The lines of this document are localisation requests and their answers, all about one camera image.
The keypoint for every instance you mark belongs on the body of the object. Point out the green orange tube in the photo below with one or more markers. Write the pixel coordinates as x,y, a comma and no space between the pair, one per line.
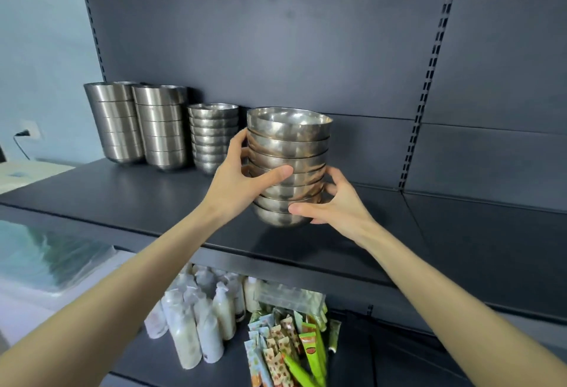
313,347

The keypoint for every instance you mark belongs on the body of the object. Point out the clear plastic packet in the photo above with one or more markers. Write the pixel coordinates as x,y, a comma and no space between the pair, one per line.
288,297

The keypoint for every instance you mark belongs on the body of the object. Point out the person's left thumb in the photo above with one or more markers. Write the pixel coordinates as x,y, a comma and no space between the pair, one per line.
274,177

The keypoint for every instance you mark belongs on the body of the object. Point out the pile of patterned sachets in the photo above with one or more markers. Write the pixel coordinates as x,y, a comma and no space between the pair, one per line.
272,351

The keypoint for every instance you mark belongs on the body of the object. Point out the pale green tube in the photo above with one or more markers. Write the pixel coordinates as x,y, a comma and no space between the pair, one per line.
333,336

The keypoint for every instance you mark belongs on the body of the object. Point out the person's right middle finger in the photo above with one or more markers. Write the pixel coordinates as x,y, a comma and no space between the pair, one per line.
330,188

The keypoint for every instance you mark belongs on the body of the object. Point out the person's right thumb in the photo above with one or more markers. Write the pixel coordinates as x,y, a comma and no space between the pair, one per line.
305,209

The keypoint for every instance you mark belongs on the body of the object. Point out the group of white lotion bottles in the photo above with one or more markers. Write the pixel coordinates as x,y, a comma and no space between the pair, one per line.
195,324

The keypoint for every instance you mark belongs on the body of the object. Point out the person's right hand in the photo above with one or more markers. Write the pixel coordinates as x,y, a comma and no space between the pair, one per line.
343,212

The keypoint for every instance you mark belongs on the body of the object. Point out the white counter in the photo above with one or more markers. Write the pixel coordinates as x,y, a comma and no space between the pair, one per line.
26,174

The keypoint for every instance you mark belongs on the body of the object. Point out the stack of tall steel cups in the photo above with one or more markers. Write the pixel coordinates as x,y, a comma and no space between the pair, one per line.
116,125
161,130

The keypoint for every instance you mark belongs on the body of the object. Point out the bright green tube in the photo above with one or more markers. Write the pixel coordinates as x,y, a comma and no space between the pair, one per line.
299,373

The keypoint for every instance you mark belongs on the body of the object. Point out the stack of wide steel bowls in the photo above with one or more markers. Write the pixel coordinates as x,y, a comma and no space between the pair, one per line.
290,134

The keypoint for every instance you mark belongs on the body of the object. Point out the person's left hand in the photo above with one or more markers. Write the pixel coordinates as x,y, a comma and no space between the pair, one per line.
230,187

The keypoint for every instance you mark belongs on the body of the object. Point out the white wall socket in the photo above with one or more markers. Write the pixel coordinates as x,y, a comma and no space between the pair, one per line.
32,127

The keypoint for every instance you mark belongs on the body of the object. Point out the clear plastic sheet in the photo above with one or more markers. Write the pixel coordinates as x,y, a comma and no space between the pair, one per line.
48,254

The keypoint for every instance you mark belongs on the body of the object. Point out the dark grey metal shelving unit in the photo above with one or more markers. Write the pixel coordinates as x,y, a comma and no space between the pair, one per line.
310,45

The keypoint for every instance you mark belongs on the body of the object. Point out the person's right forearm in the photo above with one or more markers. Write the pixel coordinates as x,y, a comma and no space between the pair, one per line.
456,311

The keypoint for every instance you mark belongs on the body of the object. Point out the stack of small steel bowls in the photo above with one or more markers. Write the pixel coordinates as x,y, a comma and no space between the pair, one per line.
211,132

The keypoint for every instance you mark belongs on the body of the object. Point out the person's left forearm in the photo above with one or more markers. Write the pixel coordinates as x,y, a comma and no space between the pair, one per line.
110,298

